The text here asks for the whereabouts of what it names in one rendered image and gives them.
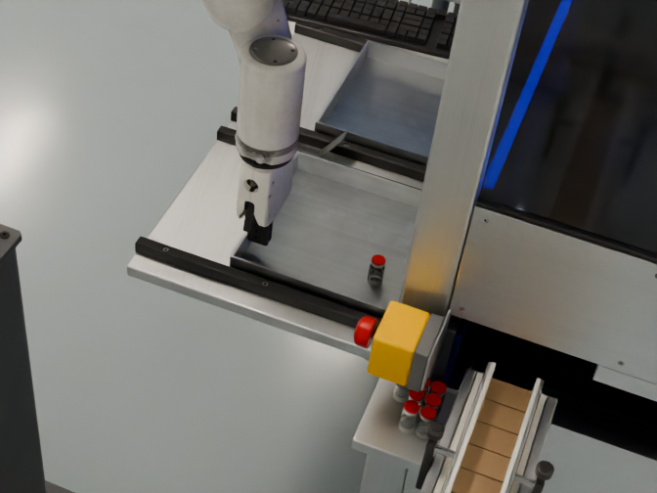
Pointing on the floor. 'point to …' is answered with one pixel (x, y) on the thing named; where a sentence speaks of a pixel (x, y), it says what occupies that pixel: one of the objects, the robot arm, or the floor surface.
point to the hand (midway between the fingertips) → (259, 230)
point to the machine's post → (455, 171)
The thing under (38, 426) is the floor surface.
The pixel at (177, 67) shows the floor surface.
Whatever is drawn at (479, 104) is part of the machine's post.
